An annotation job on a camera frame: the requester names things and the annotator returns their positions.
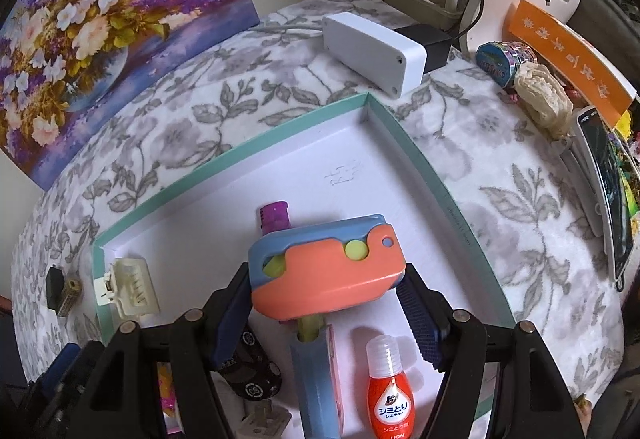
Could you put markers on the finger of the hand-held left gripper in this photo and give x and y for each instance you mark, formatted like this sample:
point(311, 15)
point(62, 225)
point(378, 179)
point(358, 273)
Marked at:
point(60, 384)

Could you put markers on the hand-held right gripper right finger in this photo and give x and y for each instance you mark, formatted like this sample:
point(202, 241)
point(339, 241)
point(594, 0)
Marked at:
point(422, 321)

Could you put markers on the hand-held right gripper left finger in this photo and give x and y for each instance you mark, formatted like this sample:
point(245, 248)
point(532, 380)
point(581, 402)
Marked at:
point(227, 321)

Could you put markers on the black toy car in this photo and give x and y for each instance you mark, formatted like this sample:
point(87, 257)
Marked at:
point(255, 369)

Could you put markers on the red stain remover bottle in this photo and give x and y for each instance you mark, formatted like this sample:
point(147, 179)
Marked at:
point(390, 394)

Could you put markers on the cream hair claw clip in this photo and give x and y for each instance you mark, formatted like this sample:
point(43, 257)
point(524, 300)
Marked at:
point(130, 289)

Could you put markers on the orange and blue toy gun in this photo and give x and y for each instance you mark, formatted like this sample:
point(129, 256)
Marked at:
point(325, 279)

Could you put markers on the teal box lid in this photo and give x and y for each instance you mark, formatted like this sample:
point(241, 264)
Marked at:
point(300, 159)

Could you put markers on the pink gold trinket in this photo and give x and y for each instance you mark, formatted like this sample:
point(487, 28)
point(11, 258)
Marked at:
point(169, 399)

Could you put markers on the small black box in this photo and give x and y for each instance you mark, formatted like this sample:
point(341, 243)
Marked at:
point(54, 286)

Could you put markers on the grey floral blanket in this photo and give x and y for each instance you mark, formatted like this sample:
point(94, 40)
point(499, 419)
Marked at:
point(525, 219)

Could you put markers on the white smartphone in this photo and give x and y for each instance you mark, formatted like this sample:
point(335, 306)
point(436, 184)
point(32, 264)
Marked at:
point(605, 199)

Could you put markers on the cream lace roll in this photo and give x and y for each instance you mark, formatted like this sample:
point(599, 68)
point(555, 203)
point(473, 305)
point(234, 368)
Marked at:
point(542, 99)

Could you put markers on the colourful printed papers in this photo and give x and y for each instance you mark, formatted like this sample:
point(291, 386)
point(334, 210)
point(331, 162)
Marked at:
point(631, 169)

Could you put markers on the shiny tape roll stack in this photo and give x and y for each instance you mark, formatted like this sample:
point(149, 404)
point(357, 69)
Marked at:
point(495, 61)

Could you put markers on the white power adapter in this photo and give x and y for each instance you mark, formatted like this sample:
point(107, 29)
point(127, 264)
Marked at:
point(370, 49)

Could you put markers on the black power adapter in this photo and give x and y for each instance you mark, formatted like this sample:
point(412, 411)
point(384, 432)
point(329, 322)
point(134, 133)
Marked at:
point(432, 44)

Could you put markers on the long orange box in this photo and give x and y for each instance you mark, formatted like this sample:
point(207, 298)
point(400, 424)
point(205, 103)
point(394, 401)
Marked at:
point(565, 49)

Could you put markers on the floral painting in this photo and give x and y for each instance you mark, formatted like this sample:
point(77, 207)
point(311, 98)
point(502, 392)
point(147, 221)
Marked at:
point(125, 19)

